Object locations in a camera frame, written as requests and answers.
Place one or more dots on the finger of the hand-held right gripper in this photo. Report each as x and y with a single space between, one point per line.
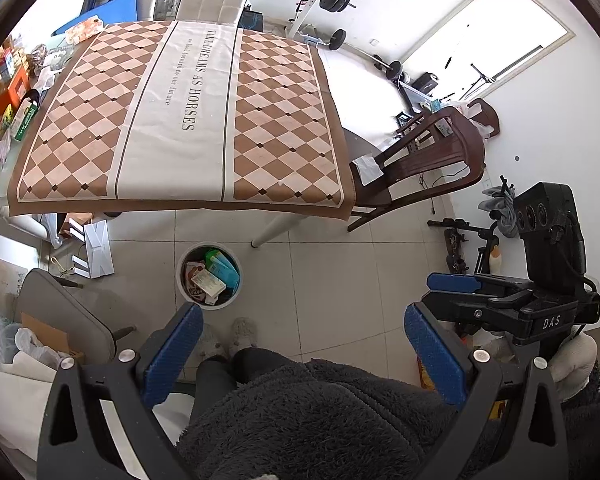
455 283
480 317

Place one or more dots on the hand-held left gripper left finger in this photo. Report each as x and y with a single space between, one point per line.
175 350

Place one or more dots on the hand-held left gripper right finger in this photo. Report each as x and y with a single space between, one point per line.
435 355

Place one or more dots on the brown patterned packet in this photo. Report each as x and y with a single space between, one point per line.
195 294

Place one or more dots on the round waste bin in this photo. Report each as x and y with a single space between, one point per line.
220 307

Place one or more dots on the light blue box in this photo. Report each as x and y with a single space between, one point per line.
227 272

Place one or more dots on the person's right forearm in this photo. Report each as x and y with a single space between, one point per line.
597 420

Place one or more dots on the person's right hand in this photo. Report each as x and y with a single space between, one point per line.
577 360

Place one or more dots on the orange packet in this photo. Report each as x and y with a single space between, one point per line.
424 375

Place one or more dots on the beige slipper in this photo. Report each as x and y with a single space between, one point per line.
243 332
210 341

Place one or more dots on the white orange figurine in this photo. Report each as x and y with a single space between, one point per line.
495 260

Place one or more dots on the person's left leg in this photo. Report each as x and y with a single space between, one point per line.
215 385

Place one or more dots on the person's leg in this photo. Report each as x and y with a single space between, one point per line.
215 385
260 365

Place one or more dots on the black tripod stand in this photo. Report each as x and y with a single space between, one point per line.
460 225

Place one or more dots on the grey work gloves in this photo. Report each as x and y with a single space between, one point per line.
497 205

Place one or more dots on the person's right leg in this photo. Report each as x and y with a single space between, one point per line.
260 365

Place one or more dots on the white folding rack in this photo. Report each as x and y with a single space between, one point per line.
100 255

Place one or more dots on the person's grey fleece jacket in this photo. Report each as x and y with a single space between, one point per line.
330 420

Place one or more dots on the grey office chair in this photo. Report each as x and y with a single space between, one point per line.
60 305

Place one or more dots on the dark wooden chair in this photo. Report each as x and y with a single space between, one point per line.
430 160

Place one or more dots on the cardboard box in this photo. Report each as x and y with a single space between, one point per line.
45 332

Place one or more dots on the white paper sheet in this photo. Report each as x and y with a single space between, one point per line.
369 169

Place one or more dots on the round back wooden chair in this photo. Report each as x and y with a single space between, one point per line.
487 112

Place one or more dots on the white plastic bag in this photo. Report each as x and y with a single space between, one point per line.
462 109

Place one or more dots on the white cloth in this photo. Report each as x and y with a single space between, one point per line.
15 400

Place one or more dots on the white printed sheet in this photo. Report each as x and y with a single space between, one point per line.
0 280

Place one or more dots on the black speaker box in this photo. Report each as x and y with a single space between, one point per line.
425 83

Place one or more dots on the brown checkered tablecloth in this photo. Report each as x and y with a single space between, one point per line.
180 135

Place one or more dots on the bright glass door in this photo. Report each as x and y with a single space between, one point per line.
485 35

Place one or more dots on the green white carton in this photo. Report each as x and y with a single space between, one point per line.
24 116

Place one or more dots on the orange box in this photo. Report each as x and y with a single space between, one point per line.
15 92

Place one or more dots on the white barbell rack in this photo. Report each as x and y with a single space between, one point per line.
307 5

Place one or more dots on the crumpled clear plastic bag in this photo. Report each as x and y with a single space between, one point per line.
45 60

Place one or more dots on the black teal box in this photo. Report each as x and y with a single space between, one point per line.
252 20

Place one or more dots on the floral tissue pack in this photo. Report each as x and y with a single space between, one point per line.
82 30

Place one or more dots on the blue mat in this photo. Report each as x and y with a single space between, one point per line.
105 10

